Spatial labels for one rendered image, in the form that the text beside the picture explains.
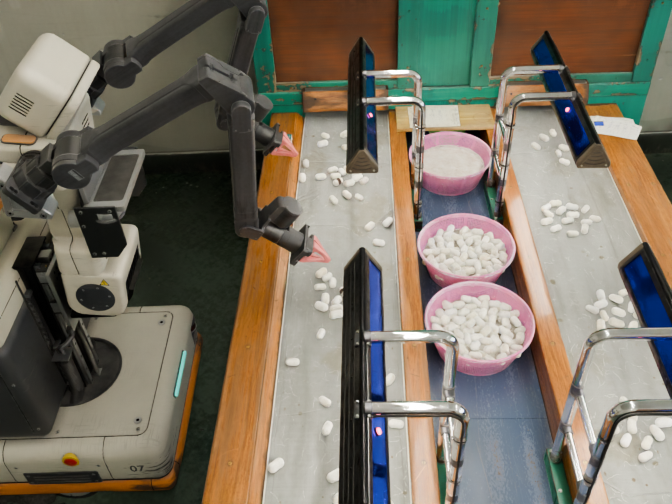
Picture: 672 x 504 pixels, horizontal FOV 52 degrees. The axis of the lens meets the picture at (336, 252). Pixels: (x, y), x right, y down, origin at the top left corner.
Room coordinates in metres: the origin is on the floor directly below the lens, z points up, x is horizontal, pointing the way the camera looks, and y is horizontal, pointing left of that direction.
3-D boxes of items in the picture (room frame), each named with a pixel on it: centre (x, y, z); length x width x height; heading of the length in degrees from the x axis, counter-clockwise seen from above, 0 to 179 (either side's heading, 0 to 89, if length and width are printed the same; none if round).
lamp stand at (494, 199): (1.67, -0.58, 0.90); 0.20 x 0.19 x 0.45; 176
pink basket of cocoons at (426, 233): (1.42, -0.36, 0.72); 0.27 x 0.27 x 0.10
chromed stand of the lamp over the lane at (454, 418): (0.73, -0.11, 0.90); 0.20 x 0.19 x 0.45; 176
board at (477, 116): (2.07, -0.40, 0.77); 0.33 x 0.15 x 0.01; 86
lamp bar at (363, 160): (1.71, -0.10, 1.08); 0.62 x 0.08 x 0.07; 176
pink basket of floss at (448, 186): (1.86, -0.39, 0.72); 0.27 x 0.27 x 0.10
